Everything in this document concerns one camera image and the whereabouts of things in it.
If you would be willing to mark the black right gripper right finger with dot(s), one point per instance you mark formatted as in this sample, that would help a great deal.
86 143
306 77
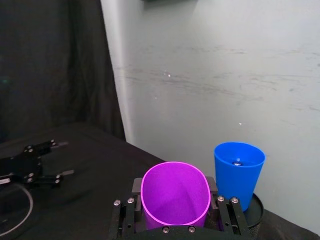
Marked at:
231 215

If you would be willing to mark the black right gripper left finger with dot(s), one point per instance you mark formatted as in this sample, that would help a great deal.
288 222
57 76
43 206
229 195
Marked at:
127 215

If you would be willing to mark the purple plastic cup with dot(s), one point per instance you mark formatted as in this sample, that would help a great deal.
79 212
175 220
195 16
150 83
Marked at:
175 195

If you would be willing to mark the blue plastic cup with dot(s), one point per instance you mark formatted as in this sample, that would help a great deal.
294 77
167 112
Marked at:
237 185

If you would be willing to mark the dark wall fixture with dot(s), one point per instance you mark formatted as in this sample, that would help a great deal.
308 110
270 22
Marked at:
170 1

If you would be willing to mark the black table cloth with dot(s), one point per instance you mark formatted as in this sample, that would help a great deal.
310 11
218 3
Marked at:
82 180

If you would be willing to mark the black mesh round container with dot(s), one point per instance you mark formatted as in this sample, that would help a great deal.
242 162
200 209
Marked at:
255 220

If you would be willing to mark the black hanging curtain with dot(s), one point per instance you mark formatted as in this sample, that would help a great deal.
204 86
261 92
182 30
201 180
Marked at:
55 65

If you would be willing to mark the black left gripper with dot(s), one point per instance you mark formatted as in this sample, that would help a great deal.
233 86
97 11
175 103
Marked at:
20 167

